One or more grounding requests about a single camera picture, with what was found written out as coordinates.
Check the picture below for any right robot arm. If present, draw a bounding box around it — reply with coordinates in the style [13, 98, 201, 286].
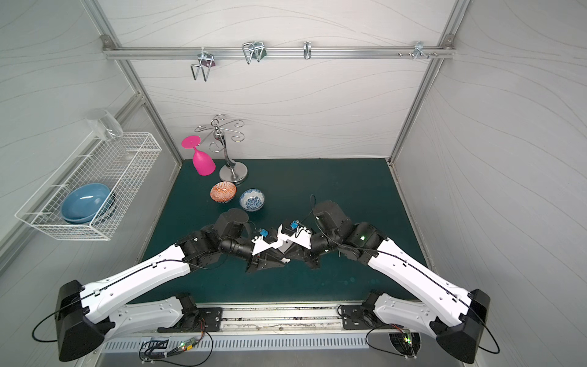
[278, 200, 491, 364]

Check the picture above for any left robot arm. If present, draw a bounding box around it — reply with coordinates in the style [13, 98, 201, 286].
[54, 209, 300, 362]

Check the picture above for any blue white patterned bowl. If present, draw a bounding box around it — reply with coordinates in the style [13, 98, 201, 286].
[239, 189, 265, 212]

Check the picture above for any green table mat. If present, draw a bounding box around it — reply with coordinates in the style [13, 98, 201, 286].
[141, 158, 424, 303]

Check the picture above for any red patterned bowl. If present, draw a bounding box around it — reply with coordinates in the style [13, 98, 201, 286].
[209, 181, 237, 203]

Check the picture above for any silver cup holder stand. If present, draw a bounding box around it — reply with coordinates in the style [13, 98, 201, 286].
[194, 114, 249, 186]

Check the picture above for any pink plastic goblet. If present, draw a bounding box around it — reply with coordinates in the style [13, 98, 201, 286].
[181, 135, 216, 176]

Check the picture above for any blue plate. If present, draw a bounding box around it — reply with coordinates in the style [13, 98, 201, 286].
[61, 183, 115, 224]

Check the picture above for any small metal hook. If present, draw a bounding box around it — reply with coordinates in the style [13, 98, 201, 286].
[303, 41, 312, 61]

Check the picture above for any clear wine glass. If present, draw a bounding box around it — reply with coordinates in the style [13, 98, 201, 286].
[86, 109, 133, 161]

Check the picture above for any metal double hook middle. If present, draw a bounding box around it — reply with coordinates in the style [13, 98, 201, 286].
[242, 41, 267, 64]

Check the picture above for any metal double hook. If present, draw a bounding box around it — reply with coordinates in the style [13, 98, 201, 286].
[242, 41, 267, 64]
[190, 48, 216, 82]

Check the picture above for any metal double hook left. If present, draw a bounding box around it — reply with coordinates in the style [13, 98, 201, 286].
[190, 48, 216, 82]

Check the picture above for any metal hook right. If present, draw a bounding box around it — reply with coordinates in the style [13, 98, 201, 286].
[397, 42, 438, 61]

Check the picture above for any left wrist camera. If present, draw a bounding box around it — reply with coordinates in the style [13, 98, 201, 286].
[252, 228, 283, 255]

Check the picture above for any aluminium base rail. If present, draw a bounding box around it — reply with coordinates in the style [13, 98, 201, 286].
[91, 300, 441, 338]

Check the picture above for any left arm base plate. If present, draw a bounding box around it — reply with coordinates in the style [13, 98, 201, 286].
[157, 307, 223, 333]

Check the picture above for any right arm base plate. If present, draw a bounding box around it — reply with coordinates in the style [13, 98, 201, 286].
[336, 304, 385, 330]

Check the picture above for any left base cable bundle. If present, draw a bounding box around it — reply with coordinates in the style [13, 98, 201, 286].
[138, 316, 215, 366]

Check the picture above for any right base cable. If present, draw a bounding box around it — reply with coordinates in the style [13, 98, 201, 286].
[336, 302, 423, 359]

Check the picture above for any white wire basket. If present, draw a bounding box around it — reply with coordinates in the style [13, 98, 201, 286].
[15, 132, 161, 241]

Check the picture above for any aluminium top rail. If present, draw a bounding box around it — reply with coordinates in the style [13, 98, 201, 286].
[103, 41, 456, 62]

